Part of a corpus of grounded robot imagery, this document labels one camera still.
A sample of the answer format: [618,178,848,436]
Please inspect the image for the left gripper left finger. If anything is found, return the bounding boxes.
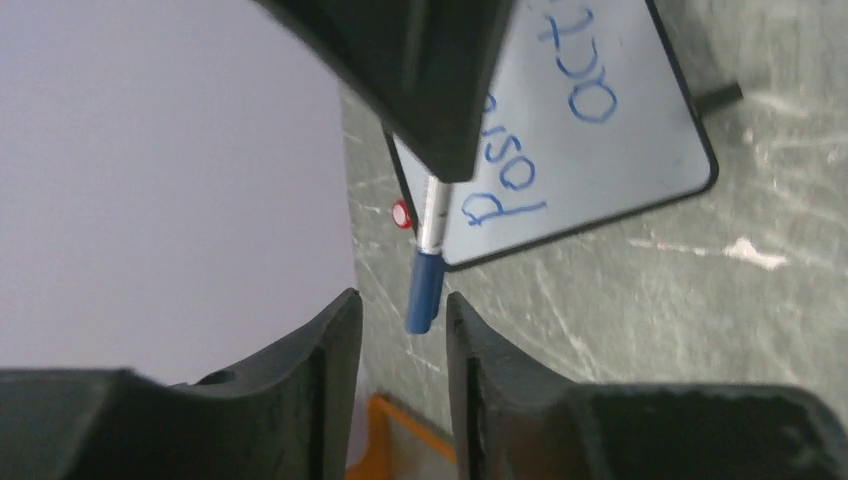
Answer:
[1,289,363,479]

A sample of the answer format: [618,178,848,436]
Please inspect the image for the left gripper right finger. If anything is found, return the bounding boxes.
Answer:
[445,292,847,479]

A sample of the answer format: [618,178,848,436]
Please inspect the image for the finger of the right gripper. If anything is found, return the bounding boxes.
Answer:
[260,0,514,183]

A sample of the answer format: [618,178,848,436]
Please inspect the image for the orange wooden shelf rack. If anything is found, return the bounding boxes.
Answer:
[345,394,457,480]

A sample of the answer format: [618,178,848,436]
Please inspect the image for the blue marker cap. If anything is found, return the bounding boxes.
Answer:
[406,252,445,335]

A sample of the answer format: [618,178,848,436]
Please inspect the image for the white whiteboard black frame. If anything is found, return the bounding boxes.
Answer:
[382,0,745,274]

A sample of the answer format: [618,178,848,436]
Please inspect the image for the blue white marker pen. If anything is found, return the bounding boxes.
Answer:
[416,174,453,255]

